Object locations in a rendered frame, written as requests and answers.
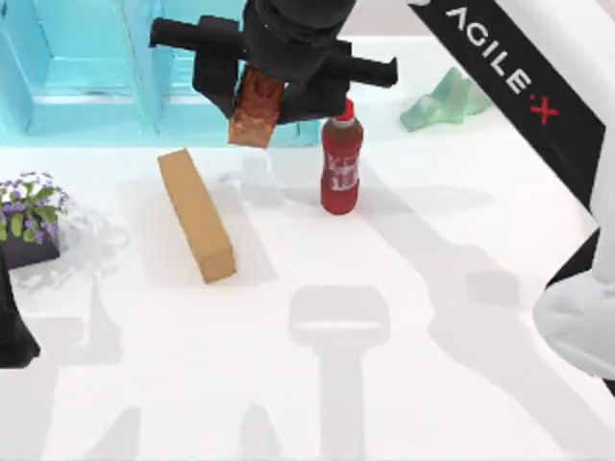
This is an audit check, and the red bottle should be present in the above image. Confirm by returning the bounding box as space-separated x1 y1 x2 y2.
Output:
319 98 362 216

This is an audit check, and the pale green glass ornament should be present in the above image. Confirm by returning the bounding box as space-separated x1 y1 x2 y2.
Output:
399 66 494 133

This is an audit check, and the tan cardboard box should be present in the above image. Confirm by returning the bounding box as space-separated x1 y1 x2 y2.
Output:
157 147 237 285

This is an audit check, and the light blue rack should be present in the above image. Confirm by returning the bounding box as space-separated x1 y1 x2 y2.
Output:
0 0 323 148

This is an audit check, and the purple flower plant pot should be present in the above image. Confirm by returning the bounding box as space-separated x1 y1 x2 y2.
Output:
0 170 71 271

